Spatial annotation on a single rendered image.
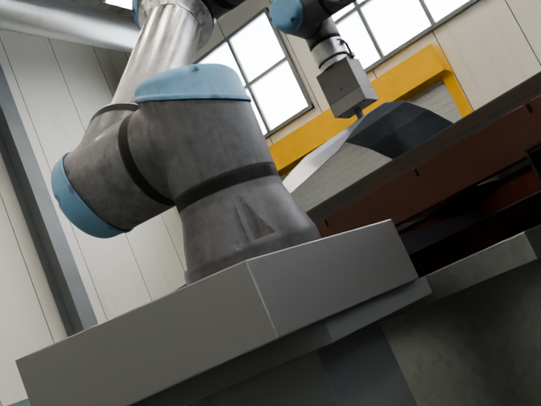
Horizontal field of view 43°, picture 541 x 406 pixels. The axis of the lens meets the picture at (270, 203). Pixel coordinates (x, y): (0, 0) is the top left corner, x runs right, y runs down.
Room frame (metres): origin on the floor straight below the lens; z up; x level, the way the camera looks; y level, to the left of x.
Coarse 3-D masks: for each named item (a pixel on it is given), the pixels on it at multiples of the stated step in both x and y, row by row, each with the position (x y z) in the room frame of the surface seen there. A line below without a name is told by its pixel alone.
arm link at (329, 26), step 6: (330, 18) 1.43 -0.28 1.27; (324, 24) 1.41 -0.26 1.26; (330, 24) 1.42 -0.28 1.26; (324, 30) 1.42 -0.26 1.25; (330, 30) 1.42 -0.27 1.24; (336, 30) 1.43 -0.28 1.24; (318, 36) 1.42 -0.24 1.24; (324, 36) 1.42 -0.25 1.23; (330, 36) 1.42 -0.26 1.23; (306, 42) 1.45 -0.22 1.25; (312, 42) 1.43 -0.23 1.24; (318, 42) 1.42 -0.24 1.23; (312, 48) 1.44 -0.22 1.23
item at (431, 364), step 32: (480, 288) 0.93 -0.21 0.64; (512, 288) 0.90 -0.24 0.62; (416, 320) 1.00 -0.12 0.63; (448, 320) 0.97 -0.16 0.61; (480, 320) 0.94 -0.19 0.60; (512, 320) 0.91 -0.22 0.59; (416, 352) 1.01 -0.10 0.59; (448, 352) 0.98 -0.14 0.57; (480, 352) 0.95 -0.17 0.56; (512, 352) 0.93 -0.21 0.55; (416, 384) 1.03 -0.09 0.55; (448, 384) 0.99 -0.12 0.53; (480, 384) 0.97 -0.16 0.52; (512, 384) 0.94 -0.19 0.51
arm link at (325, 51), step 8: (328, 40) 1.42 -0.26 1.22; (336, 40) 1.42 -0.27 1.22; (344, 40) 1.43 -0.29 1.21; (320, 48) 1.42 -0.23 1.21; (328, 48) 1.42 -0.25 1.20; (336, 48) 1.42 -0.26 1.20; (344, 48) 1.43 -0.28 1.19; (312, 56) 1.46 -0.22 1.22; (320, 56) 1.43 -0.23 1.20; (328, 56) 1.42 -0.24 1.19; (336, 56) 1.42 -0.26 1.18; (320, 64) 1.44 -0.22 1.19
